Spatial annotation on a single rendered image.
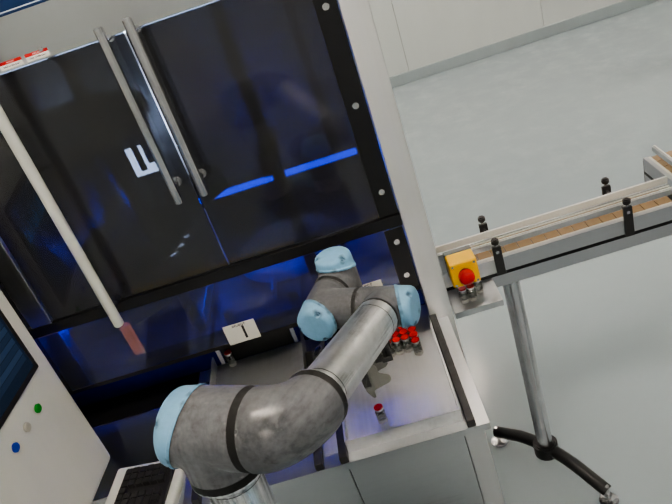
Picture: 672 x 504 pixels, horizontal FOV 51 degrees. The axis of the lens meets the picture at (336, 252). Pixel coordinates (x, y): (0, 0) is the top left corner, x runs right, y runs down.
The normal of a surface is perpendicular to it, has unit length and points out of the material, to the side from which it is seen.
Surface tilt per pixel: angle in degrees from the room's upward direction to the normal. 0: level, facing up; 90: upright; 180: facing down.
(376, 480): 90
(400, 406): 0
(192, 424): 40
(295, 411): 48
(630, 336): 0
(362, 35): 90
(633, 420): 0
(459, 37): 90
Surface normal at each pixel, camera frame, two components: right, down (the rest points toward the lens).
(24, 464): 0.96, -0.23
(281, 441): 0.28, 0.07
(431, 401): -0.29, -0.82
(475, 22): 0.08, 0.49
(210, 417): -0.41, -0.43
